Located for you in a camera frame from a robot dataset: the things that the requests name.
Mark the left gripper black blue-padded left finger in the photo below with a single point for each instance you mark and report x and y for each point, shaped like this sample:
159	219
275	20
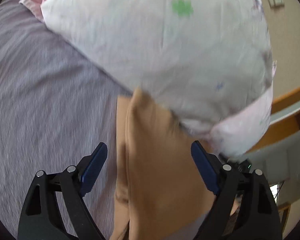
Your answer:
54	207

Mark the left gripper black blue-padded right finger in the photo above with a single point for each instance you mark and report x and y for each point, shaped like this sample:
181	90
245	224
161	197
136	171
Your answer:
244	207

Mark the tan long-sleeve shirt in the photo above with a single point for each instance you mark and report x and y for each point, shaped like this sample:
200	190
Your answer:
159	192

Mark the grey-purple bed sheet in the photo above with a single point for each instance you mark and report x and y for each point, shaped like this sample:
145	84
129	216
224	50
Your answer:
55	108

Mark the white floral pillow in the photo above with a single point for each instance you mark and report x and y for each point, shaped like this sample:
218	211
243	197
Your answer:
208	61

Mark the wooden headboard frame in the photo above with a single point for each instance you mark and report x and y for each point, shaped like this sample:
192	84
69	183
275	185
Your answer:
284	119

